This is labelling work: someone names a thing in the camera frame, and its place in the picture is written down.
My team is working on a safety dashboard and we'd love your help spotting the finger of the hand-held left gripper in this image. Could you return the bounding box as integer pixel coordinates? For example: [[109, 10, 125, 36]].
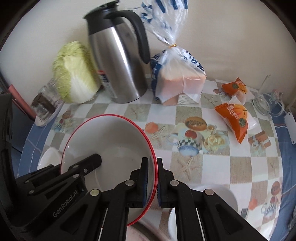
[[23, 153, 102, 197]]

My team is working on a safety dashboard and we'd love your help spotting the white square plate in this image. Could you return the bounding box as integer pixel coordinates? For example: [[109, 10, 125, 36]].
[[168, 184, 238, 241]]

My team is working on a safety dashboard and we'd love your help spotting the clear drinking glass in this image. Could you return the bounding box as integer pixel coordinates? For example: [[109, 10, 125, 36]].
[[46, 79, 63, 102]]

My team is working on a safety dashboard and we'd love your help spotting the orange snack packet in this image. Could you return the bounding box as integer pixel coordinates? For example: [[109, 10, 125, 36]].
[[221, 77, 248, 102], [215, 103, 249, 143]]

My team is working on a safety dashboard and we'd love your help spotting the blue checked tablecloth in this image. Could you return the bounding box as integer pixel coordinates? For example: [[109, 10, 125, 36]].
[[18, 93, 296, 241]]

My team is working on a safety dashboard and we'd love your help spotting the glass jar on saucer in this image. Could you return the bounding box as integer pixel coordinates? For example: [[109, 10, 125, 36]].
[[35, 102, 65, 127]]

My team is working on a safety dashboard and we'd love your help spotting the stainless steel thermos jug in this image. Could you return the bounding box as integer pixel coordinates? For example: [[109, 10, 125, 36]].
[[83, 0, 151, 104]]

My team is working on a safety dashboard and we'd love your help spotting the white square bowl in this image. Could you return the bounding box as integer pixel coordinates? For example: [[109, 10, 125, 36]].
[[37, 147, 64, 171]]

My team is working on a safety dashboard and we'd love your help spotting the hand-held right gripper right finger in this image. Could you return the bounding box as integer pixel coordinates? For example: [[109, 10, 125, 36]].
[[157, 158, 266, 241]]

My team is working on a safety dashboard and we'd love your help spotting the clear glass mug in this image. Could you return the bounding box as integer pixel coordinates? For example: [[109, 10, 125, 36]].
[[252, 75, 285, 115]]

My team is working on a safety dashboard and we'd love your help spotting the large stainless steel basin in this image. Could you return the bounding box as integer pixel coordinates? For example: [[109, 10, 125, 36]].
[[126, 218, 176, 241]]

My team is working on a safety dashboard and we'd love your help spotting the bagged sliced bread loaf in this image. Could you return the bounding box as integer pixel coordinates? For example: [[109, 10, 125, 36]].
[[141, 0, 207, 106]]

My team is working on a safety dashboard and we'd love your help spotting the strawberry print bowl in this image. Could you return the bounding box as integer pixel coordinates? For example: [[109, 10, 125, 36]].
[[60, 114, 159, 227]]

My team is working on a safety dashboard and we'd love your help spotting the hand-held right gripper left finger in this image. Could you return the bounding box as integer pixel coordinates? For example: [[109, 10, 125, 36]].
[[44, 158, 149, 241]]

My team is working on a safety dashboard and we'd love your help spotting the napa cabbage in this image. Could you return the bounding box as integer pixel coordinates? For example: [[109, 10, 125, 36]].
[[52, 41, 101, 103]]

